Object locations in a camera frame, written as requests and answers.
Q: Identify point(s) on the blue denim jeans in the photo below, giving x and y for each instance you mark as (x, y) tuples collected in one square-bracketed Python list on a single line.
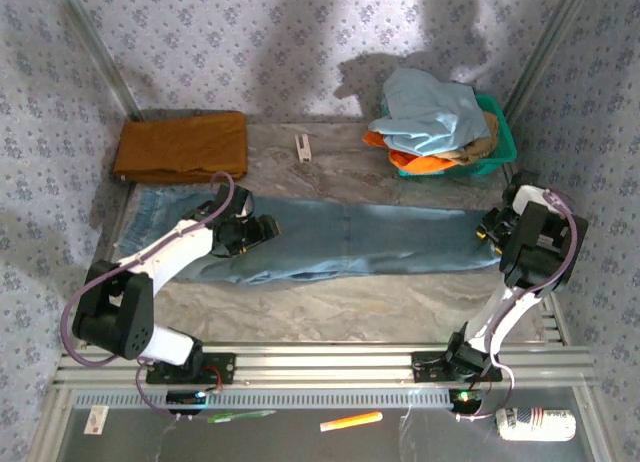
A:
[(375, 237)]

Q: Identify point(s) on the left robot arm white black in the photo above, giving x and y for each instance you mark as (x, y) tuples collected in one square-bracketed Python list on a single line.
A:
[(185, 247)]

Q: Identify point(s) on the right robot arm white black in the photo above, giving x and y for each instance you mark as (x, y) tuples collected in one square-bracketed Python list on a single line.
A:
[(540, 242)]

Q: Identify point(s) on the folded brown trousers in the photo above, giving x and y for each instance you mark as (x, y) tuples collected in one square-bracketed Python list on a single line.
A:
[(185, 147)]

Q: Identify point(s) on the light blue trousers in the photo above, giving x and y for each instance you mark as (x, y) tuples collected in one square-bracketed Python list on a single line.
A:
[(430, 112)]

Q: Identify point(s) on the teal plastic basket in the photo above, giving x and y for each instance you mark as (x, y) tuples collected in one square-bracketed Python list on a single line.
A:
[(502, 142)]

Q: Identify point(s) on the beige garment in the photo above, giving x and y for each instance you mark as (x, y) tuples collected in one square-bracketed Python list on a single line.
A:
[(482, 142)]

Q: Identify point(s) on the orange garment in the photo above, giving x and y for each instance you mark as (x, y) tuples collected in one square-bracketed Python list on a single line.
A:
[(415, 164)]

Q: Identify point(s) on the small white plastic block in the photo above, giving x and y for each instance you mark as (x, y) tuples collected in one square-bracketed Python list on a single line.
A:
[(302, 147)]

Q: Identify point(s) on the black left controller box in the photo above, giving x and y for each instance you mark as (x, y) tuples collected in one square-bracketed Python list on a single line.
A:
[(185, 399)]

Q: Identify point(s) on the black controller box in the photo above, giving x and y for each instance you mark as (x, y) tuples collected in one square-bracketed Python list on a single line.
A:
[(465, 399), (185, 399)]

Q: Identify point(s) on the black right controller box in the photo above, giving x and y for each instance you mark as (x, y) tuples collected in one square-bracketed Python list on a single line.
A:
[(465, 399)]

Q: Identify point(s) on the green pen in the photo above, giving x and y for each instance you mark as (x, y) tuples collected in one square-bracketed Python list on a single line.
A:
[(240, 416)]

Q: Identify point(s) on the orange marker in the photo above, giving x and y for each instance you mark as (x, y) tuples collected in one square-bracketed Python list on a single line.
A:
[(350, 421)]

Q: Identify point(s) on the small white red card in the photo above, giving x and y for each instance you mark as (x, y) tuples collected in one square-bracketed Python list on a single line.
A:
[(96, 419)]

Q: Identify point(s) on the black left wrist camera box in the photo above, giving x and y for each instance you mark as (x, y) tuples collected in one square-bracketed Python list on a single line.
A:
[(266, 228)]

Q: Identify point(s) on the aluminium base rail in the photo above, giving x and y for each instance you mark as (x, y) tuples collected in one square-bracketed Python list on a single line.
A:
[(325, 364)]

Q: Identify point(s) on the aluminium frame post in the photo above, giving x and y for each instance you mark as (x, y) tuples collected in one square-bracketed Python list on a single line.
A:
[(545, 47), (100, 52)]

